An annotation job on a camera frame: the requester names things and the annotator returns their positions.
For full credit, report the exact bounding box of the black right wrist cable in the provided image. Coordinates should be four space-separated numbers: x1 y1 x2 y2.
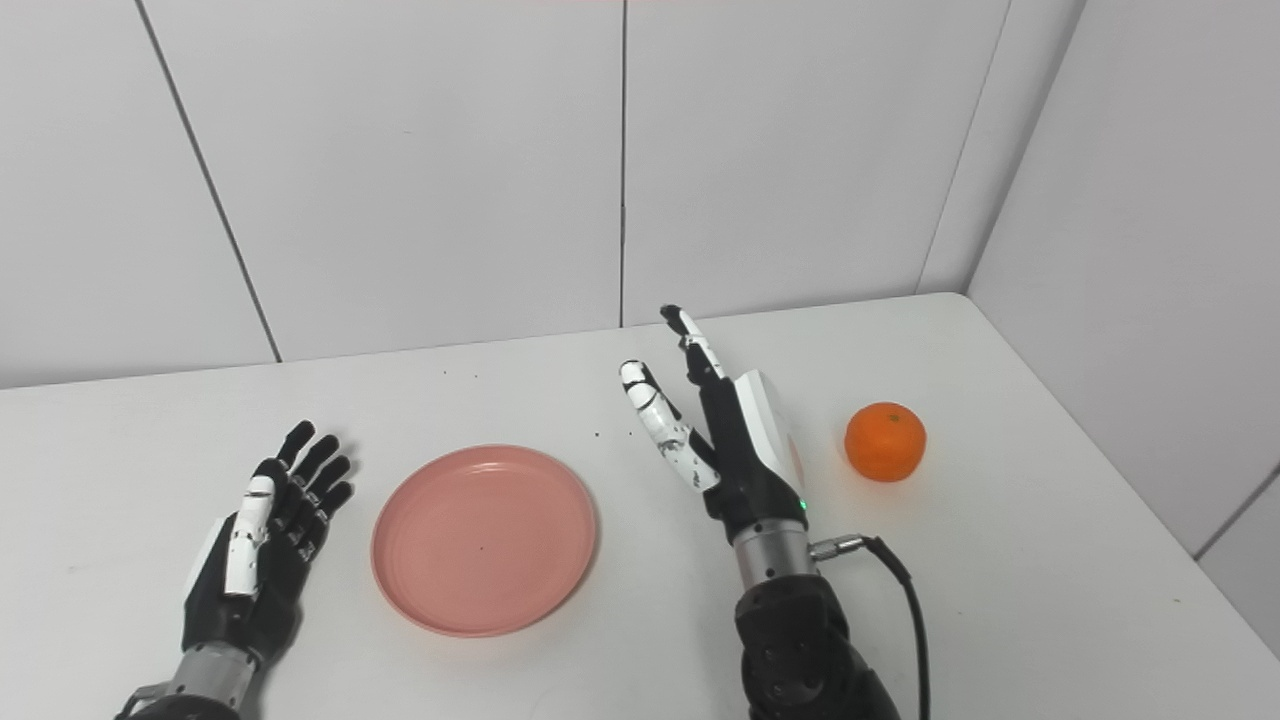
808 533 934 720

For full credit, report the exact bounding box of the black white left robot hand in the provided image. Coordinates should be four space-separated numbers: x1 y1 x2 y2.
180 420 356 670

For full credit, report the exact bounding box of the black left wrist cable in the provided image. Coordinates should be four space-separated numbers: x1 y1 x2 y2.
113 682 173 720

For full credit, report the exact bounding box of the orange fruit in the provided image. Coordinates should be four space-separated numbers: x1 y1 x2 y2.
844 401 929 485

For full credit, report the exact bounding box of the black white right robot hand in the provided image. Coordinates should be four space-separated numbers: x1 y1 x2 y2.
618 304 810 547

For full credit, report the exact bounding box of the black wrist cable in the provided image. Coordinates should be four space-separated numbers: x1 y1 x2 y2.
113 682 173 720
808 533 934 720

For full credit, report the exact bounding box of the pink round plate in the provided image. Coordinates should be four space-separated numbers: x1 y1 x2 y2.
371 444 600 639

